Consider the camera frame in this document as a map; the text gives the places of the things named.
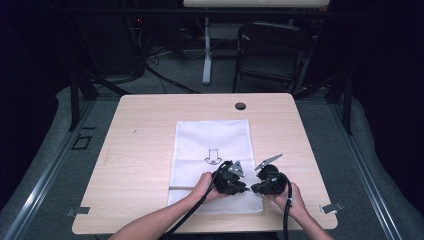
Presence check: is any aluminium floor rail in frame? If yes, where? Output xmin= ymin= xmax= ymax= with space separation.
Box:
xmin=2 ymin=99 xmax=98 ymax=240
xmin=327 ymin=101 xmax=405 ymax=240

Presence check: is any dark equipment cabinet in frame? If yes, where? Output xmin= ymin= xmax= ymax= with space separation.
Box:
xmin=77 ymin=13 xmax=145 ymax=77

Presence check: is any person's right hand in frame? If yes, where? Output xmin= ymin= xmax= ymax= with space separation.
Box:
xmin=264 ymin=181 xmax=310 ymax=222

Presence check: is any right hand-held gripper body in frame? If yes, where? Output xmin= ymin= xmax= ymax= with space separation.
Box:
xmin=253 ymin=153 xmax=290 ymax=196

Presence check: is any white desk leg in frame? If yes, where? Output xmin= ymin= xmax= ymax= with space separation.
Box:
xmin=202 ymin=17 xmax=213 ymax=86

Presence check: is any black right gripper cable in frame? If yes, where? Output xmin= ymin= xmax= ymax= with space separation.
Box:
xmin=281 ymin=181 xmax=294 ymax=240

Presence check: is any person's left hand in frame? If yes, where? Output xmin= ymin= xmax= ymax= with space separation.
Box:
xmin=191 ymin=171 xmax=228 ymax=205

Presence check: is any white mesh laundry bag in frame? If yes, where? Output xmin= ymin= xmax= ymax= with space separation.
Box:
xmin=167 ymin=119 xmax=264 ymax=215

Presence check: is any black floor cable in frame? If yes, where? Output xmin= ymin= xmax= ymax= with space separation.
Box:
xmin=144 ymin=63 xmax=202 ymax=95

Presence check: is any black metal frame stand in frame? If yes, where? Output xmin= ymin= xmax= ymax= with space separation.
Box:
xmin=67 ymin=69 xmax=132 ymax=132
xmin=293 ymin=69 xmax=354 ymax=136

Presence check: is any grey metal table bracket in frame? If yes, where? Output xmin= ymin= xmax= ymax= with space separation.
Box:
xmin=319 ymin=201 xmax=345 ymax=215
xmin=65 ymin=206 xmax=91 ymax=217

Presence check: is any black folding chair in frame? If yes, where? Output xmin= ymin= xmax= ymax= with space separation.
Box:
xmin=232 ymin=21 xmax=315 ymax=95

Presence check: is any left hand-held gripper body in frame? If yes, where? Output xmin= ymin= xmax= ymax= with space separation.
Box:
xmin=213 ymin=160 xmax=246 ymax=196

